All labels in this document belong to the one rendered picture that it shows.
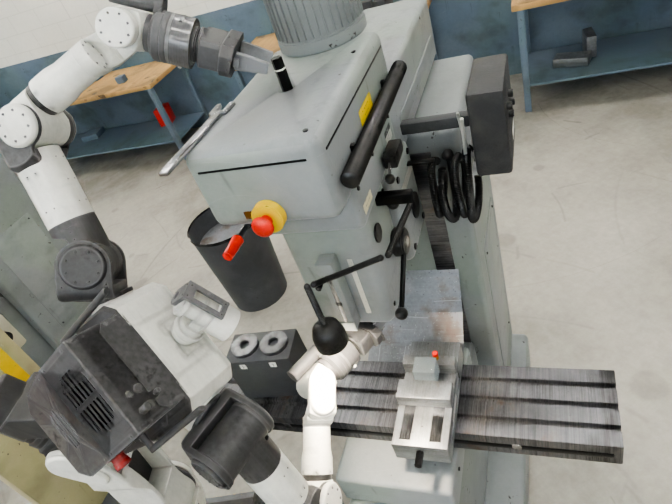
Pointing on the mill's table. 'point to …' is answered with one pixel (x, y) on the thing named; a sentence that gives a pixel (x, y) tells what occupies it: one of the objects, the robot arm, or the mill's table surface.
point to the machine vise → (429, 434)
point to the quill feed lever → (402, 271)
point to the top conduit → (360, 152)
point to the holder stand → (265, 362)
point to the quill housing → (369, 277)
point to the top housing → (291, 135)
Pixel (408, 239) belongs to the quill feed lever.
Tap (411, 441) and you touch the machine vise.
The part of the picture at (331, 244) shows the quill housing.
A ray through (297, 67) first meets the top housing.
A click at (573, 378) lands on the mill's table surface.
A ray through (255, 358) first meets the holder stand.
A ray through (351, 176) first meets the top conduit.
